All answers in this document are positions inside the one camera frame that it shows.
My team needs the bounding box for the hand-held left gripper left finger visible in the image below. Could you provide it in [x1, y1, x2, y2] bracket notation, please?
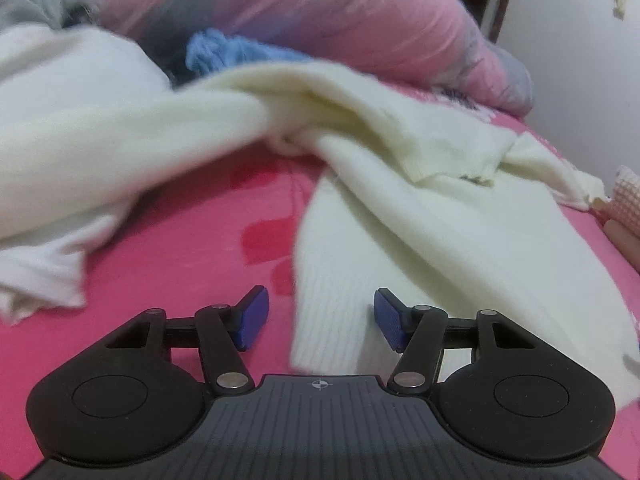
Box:
[104, 285, 270, 396]

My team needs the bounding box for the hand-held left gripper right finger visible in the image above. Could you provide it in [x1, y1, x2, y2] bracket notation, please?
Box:
[374, 288, 538, 396]

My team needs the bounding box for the cream white fuzzy sweater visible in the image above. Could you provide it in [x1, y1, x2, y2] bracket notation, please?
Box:
[0, 60, 640, 406]

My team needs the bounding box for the pink floral blanket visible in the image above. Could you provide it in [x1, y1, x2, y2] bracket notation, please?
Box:
[0, 82, 640, 480]

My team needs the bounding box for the beige folded cloth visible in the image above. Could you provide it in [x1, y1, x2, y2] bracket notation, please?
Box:
[602, 219, 640, 272]

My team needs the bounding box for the blue garment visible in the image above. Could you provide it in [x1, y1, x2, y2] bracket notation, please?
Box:
[186, 29, 312, 77]

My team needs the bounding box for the pink checked folded cloth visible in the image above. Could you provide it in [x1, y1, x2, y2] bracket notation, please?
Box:
[612, 166, 640, 231]

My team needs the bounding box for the pink and grey quilt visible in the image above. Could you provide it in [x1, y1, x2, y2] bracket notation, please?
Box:
[0, 0, 537, 113]

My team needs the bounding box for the white t-shirt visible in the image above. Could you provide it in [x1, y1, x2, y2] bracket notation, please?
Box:
[0, 25, 171, 323]

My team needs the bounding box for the light grey garment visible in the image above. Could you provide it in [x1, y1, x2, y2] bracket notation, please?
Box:
[0, 0, 101, 31]

